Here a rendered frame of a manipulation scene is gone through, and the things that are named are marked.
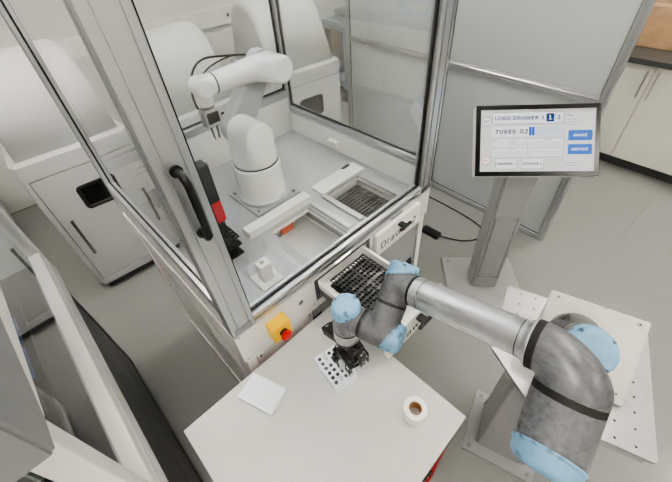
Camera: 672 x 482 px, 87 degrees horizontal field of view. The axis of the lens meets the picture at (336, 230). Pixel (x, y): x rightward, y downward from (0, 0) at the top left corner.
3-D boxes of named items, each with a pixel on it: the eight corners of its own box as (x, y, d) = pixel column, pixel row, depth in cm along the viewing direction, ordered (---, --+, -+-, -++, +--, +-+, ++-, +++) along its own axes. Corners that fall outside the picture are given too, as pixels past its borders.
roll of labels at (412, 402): (420, 431, 103) (421, 426, 101) (398, 417, 106) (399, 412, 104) (429, 409, 107) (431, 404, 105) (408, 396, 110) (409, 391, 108)
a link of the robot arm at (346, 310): (353, 322, 85) (323, 308, 88) (355, 346, 92) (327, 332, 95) (368, 298, 89) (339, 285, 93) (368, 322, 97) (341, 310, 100)
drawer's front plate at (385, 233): (418, 221, 161) (421, 202, 153) (376, 256, 146) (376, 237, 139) (415, 219, 162) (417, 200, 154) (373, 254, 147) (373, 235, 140)
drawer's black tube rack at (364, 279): (408, 295, 129) (409, 284, 125) (376, 326, 121) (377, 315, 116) (363, 264, 141) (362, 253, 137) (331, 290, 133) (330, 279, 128)
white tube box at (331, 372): (357, 378, 116) (356, 372, 113) (336, 393, 112) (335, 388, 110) (335, 349, 123) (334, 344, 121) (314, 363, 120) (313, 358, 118)
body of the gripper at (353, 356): (348, 377, 103) (347, 356, 95) (332, 354, 108) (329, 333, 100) (369, 362, 106) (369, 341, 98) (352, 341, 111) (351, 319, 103)
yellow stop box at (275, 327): (294, 331, 121) (291, 319, 116) (277, 345, 117) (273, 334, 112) (285, 322, 124) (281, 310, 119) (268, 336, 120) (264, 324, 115)
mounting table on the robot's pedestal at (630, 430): (630, 348, 130) (647, 331, 122) (635, 476, 102) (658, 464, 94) (500, 302, 147) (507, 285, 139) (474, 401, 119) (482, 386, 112)
